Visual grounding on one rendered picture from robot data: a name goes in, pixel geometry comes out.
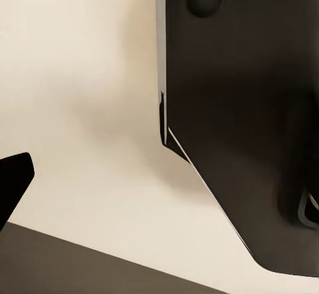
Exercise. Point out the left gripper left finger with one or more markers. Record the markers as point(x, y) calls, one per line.
point(16, 174)

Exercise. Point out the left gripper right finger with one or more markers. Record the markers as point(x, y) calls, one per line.
point(308, 172)

